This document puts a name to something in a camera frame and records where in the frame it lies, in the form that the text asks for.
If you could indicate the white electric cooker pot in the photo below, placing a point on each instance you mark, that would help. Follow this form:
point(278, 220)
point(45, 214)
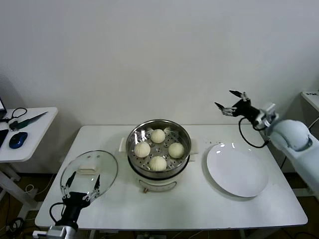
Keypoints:
point(154, 185)

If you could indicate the blue black computer mouse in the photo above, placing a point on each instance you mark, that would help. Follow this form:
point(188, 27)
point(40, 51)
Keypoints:
point(18, 140)

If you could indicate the perforated steel steamer basket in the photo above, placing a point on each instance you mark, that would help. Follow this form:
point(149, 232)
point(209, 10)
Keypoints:
point(184, 139)

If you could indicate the white side table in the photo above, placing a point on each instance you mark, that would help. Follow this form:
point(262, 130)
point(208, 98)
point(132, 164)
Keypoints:
point(37, 139)

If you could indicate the white round plate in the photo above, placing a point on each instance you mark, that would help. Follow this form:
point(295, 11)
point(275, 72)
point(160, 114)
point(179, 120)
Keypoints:
point(236, 169)

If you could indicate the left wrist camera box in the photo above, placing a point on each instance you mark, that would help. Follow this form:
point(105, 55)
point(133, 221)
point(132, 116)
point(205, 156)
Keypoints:
point(38, 234)

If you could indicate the laptop with lit screen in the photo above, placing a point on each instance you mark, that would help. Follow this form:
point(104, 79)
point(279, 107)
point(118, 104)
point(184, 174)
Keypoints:
point(2, 105)

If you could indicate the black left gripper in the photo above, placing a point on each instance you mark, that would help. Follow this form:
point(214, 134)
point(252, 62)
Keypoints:
point(74, 200)

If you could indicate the small white black gadget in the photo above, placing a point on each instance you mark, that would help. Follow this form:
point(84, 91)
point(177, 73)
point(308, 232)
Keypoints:
point(13, 122)

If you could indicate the white steamed baozi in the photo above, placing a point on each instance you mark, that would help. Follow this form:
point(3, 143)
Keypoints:
point(157, 163)
point(176, 150)
point(157, 136)
point(142, 150)

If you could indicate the round glass pot lid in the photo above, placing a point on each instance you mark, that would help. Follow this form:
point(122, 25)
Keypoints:
point(104, 169)

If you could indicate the black flat phone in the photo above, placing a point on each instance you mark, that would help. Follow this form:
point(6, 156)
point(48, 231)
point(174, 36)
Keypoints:
point(2, 138)

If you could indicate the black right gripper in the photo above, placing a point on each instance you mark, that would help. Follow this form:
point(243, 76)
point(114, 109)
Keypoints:
point(245, 109)

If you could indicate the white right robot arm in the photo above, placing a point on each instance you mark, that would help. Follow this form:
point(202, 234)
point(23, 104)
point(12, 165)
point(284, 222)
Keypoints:
point(291, 137)

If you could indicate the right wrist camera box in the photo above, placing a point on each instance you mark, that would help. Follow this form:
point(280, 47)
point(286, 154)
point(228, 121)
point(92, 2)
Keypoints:
point(268, 111)

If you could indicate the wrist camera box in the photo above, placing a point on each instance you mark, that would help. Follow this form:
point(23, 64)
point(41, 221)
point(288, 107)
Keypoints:
point(38, 234)
point(268, 111)

